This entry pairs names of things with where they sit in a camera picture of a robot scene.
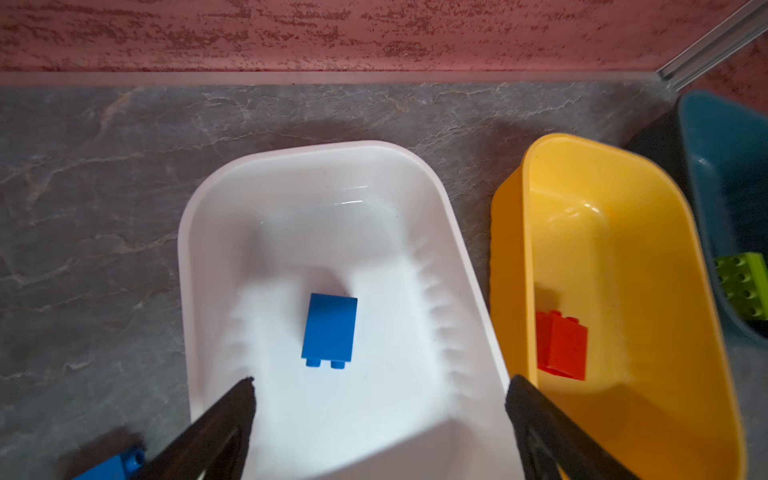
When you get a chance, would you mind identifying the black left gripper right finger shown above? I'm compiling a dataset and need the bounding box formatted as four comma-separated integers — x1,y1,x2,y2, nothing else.
505,375,637,480

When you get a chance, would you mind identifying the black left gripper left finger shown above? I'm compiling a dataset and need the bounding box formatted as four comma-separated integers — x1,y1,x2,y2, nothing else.
135,377,256,480

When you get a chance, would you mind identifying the small red lego brick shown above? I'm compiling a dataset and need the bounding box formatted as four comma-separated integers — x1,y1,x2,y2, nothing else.
535,310,588,381

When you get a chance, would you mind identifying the blue lego brick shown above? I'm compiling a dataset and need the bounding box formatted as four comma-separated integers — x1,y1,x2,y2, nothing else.
302,293,358,369
73,446,146,480

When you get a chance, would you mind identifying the green lego brick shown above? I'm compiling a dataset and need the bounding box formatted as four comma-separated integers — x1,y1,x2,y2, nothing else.
715,252,767,321

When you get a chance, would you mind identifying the white plastic container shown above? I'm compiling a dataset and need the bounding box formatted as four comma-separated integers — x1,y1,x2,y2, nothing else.
178,141,523,479

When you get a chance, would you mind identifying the yellow plastic container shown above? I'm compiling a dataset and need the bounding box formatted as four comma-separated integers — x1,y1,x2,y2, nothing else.
489,134,747,479

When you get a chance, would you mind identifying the dark teal plastic container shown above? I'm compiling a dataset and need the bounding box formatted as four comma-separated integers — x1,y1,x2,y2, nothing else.
623,89,768,349

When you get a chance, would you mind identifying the aluminium right corner post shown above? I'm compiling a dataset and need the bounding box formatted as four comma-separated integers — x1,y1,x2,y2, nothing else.
657,0,767,91

